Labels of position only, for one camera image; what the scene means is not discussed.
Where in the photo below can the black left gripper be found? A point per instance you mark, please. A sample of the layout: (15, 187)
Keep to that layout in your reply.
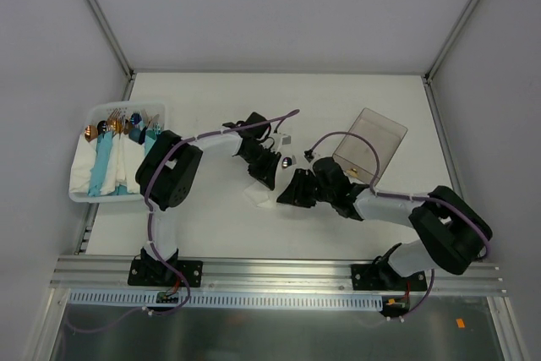
(262, 163)

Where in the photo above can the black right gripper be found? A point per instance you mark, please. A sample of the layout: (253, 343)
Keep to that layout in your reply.
(305, 188)

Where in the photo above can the white paper napkin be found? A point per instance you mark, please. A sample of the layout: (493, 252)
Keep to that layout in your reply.
(260, 196)

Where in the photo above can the wooden handled spoon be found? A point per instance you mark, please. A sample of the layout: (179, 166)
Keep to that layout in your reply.
(287, 162)

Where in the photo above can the clear plastic utensil box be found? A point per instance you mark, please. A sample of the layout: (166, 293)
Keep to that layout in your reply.
(356, 158)

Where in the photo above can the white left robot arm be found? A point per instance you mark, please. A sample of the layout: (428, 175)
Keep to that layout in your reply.
(167, 174)

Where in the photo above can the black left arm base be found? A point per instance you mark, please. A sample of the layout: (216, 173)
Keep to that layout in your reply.
(152, 273)

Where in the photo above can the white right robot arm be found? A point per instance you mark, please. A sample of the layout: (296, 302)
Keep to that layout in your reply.
(451, 235)

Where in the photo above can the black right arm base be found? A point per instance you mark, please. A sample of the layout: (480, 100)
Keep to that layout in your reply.
(372, 277)

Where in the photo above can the light blue rolled napkin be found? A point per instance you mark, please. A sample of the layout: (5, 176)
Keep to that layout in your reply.
(99, 170)

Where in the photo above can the white rolled napkin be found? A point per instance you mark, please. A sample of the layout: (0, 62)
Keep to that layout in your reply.
(83, 163)

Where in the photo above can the copper fork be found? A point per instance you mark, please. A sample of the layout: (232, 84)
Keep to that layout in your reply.
(115, 122)

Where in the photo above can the copper spoon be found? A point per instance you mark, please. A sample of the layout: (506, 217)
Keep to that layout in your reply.
(91, 133)

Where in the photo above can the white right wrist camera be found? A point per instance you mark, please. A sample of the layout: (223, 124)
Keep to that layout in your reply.
(309, 155)

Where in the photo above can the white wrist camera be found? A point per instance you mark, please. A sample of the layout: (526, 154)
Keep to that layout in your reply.
(280, 141)
(309, 155)

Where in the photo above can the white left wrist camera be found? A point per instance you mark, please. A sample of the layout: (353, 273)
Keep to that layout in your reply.
(280, 141)

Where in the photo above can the aluminium frame rail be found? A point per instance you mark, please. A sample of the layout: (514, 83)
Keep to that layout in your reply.
(271, 276)

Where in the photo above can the perforated cable duct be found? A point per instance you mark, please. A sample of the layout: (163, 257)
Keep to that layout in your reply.
(362, 302)

